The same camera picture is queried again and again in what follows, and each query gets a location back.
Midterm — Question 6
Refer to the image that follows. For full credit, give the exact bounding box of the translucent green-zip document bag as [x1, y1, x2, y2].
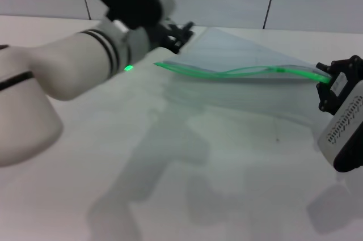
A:
[153, 27, 333, 86]

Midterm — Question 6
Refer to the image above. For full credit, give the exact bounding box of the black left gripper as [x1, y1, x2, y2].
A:
[146, 20, 196, 56]

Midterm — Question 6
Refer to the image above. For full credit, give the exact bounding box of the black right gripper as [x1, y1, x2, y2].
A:
[315, 54, 363, 116]

